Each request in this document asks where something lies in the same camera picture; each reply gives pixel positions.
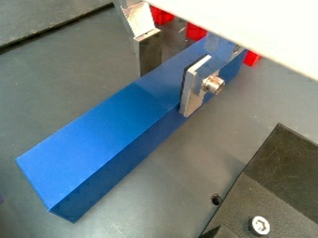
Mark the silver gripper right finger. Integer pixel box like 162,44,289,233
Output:
179,33,241,117

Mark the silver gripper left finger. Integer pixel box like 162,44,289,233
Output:
114,0,163,76

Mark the blue rectangular bar block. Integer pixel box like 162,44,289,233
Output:
15,36,249,224

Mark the red bridge-shaped block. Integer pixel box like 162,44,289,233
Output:
150,6,261,67

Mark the black angle bracket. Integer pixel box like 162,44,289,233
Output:
201,125,318,238

